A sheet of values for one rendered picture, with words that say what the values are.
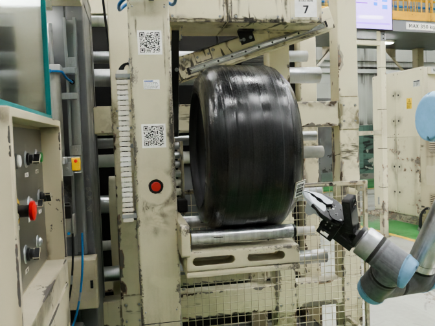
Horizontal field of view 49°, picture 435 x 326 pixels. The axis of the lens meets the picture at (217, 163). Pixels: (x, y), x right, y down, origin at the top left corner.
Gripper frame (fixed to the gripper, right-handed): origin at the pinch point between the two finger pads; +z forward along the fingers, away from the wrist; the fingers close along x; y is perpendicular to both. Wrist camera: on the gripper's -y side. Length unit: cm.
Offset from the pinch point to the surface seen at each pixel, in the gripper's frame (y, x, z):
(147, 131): 3, -18, 49
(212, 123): -10.5, -13.0, 30.9
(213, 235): 19.5, -19.9, 14.4
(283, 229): 15.5, -3.3, 0.1
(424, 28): 180, 766, 115
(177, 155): 34, 12, 55
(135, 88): -6, -16, 59
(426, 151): 203, 442, -12
